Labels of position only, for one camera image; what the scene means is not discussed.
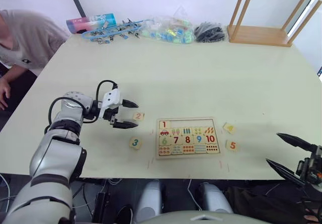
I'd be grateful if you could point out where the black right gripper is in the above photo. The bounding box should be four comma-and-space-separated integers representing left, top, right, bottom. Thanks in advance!
265, 132, 322, 187

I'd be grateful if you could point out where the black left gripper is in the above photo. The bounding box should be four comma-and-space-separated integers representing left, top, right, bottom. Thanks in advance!
102, 99, 139, 130

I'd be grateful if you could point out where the wooden number puzzle board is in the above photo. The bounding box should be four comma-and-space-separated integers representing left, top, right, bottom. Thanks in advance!
155, 116, 224, 160

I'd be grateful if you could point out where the bystander's bare hand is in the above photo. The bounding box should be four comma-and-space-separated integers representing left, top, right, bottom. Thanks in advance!
0, 77, 12, 110

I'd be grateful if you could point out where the wooden tile green 3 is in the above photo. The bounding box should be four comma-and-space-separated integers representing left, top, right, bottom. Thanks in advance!
128, 136, 142, 152

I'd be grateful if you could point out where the six red shapes picture tile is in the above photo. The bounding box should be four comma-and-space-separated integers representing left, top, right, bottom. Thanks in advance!
159, 145, 173, 157

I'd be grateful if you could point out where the black bag under table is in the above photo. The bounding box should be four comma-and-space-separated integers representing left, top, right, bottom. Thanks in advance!
225, 183, 322, 224

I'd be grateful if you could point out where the wooden tile orange 5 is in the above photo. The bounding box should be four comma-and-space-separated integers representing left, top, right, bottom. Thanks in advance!
225, 139, 240, 153

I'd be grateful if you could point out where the wooden tile red 8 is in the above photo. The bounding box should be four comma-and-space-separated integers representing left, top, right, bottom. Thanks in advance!
182, 134, 195, 146

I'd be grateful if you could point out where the wooden tile yellow 4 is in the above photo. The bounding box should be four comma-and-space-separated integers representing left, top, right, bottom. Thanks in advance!
222, 122, 237, 135

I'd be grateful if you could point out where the ten black dots picture tile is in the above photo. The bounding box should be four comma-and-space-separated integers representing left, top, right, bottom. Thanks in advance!
206, 143, 220, 154

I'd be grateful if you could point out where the nine blue shapes picture tile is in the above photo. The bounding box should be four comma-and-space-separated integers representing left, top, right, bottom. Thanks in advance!
194, 144, 208, 155

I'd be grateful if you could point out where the blue hanger with metal clips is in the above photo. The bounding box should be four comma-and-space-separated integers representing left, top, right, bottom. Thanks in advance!
80, 18, 149, 45

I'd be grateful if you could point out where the white rounded robot leg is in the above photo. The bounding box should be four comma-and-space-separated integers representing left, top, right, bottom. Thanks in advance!
134, 180, 162, 223
197, 182, 234, 214

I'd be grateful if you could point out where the clear bag of colourful pieces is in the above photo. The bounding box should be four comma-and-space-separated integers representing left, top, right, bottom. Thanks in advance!
140, 6, 196, 45

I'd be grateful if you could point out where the black box under table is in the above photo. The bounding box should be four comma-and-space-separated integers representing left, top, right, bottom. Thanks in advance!
92, 190, 109, 223

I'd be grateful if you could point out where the pink and blue tube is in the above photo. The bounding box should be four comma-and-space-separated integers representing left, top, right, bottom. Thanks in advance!
65, 13, 118, 35

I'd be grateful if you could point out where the grey-green robot torso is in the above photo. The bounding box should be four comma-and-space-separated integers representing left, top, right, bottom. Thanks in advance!
142, 209, 274, 224

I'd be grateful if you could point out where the bag of black parts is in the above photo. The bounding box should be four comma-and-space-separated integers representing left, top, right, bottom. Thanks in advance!
194, 22, 226, 44

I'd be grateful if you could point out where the person in grey shirt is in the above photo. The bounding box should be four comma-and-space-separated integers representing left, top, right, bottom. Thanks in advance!
0, 9, 69, 112

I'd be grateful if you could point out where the upturned wooden stool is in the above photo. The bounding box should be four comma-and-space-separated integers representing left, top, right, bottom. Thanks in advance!
226, 0, 322, 48

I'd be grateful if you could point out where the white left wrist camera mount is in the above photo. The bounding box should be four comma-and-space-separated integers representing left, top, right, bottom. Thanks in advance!
99, 89, 123, 119

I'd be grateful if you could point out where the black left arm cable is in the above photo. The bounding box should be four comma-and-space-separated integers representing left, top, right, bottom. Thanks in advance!
44, 80, 118, 134

